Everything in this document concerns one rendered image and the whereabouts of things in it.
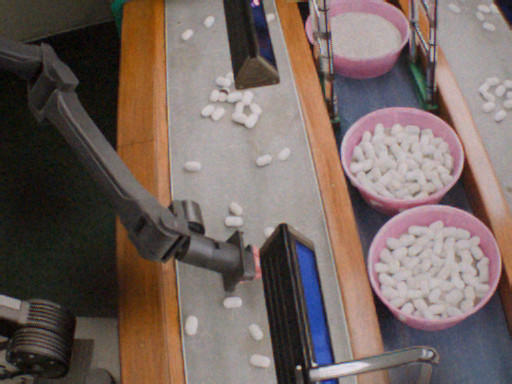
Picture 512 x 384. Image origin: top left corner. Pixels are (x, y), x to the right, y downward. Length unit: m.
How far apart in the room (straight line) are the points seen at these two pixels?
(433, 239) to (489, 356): 0.27
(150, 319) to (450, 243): 0.59
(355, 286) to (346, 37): 0.75
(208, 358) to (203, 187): 0.40
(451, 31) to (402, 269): 0.74
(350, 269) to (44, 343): 0.60
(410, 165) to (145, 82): 0.66
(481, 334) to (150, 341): 0.63
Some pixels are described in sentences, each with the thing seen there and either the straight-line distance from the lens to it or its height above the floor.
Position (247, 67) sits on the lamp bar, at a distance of 1.30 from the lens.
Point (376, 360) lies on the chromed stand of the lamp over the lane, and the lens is 0.91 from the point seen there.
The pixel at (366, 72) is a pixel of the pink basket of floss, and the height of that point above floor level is 0.70.
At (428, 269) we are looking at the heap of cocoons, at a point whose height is 0.73.
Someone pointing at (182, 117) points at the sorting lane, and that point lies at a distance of 1.74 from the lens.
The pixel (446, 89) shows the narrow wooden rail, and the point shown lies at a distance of 1.73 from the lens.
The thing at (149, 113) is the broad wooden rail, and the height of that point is 0.76.
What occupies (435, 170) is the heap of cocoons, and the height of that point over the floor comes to 0.73.
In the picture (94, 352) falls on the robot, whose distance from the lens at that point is 1.74.
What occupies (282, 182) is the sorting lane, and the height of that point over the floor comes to 0.74.
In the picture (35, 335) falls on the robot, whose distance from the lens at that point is 1.42.
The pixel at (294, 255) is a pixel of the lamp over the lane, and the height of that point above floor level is 1.11.
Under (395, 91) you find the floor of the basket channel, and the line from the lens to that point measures 1.85.
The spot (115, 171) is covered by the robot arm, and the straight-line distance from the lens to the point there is 1.33.
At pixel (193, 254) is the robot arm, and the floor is 0.88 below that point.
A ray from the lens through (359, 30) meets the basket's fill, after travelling 1.94.
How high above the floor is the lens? 1.94
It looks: 50 degrees down
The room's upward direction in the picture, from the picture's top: 10 degrees counter-clockwise
